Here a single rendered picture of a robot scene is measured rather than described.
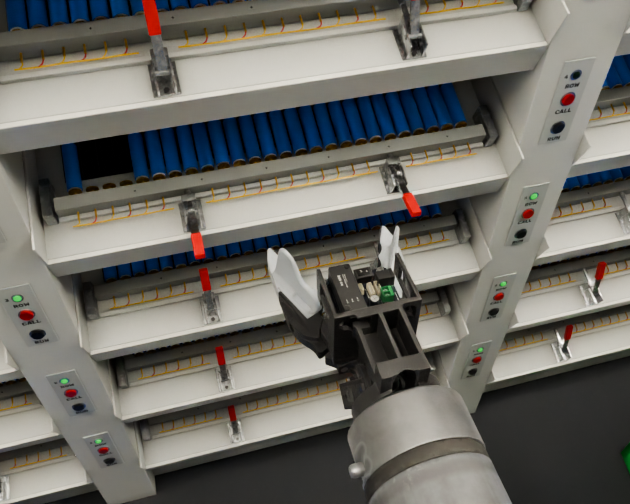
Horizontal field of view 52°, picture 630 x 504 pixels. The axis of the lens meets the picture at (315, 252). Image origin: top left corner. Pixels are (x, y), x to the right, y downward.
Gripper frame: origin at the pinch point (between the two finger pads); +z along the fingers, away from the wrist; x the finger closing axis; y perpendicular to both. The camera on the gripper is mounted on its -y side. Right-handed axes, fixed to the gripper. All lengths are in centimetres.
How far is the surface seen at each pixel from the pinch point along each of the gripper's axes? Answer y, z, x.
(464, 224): -25.1, 22.5, -28.9
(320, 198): -10.0, 18.1, -4.2
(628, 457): -81, 0, -65
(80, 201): -6.1, 21.2, 24.9
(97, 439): -54, 18, 35
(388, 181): -9.1, 18.0, -13.3
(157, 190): -6.2, 20.8, 15.8
